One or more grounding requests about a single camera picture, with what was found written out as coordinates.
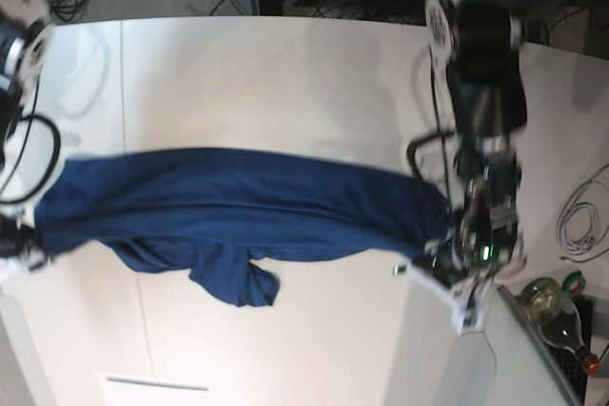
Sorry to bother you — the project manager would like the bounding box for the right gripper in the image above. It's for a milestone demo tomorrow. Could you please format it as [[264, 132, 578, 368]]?
[[1, 206, 48, 273]]

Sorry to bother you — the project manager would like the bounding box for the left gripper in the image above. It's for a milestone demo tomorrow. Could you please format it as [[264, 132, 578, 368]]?
[[408, 172, 526, 330]]

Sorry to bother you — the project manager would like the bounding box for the dark blue t-shirt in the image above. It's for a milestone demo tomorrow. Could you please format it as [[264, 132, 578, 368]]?
[[34, 148, 445, 307]]

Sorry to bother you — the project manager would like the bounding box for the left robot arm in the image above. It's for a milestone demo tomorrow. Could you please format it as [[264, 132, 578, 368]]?
[[406, 0, 559, 332]]

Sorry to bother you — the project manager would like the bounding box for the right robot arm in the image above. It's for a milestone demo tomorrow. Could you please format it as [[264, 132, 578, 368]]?
[[1, 0, 61, 280]]

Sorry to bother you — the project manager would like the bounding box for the clear plastic bottle red cap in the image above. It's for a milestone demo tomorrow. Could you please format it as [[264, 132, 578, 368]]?
[[518, 278, 600, 377]]

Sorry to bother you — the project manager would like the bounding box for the green tape roll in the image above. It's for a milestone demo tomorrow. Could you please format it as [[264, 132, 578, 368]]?
[[561, 270, 586, 297]]

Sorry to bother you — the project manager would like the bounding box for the coiled light blue cable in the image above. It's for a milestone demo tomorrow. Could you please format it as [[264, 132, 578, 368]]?
[[557, 174, 609, 263]]

